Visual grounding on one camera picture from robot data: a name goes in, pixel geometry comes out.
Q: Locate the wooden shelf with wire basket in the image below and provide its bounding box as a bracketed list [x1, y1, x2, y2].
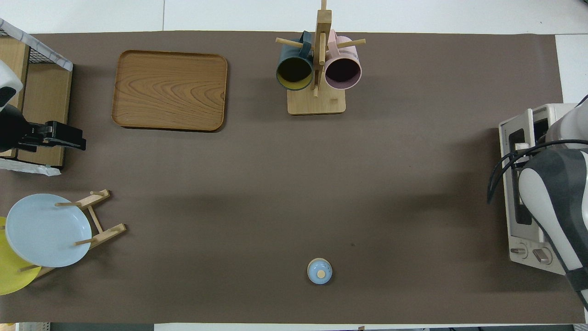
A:
[0, 18, 74, 176]

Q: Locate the large oven control knob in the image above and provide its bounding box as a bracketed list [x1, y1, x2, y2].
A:
[532, 247, 554, 265]

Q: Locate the wooden plate rack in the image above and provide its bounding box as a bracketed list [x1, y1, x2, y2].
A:
[18, 188, 127, 281]

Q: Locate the light blue plate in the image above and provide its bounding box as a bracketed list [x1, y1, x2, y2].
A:
[6, 193, 92, 268]

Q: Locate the dark teal mug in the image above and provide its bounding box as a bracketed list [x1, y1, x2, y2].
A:
[276, 31, 314, 91]

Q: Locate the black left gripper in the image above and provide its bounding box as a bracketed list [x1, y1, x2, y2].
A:
[0, 105, 87, 153]

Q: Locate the brown table mat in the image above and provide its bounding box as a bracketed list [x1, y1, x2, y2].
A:
[0, 31, 586, 325]

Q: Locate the glass oven door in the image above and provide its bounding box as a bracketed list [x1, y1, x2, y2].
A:
[499, 108, 536, 236]

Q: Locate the beige toaster oven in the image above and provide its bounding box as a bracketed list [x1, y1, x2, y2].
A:
[498, 103, 588, 276]

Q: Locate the yellow plate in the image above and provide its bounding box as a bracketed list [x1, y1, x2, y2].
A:
[0, 216, 42, 296]

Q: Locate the brown wooden tray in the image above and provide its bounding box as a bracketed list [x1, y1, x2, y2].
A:
[112, 50, 228, 133]

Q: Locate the blue jar with wooden knob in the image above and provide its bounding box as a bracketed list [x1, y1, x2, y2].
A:
[307, 258, 333, 285]

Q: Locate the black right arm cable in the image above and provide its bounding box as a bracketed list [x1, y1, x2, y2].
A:
[487, 94, 588, 205]

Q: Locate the pink mug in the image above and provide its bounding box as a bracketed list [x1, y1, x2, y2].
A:
[324, 30, 362, 91]

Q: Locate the wooden mug tree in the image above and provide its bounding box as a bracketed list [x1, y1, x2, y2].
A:
[276, 0, 367, 115]

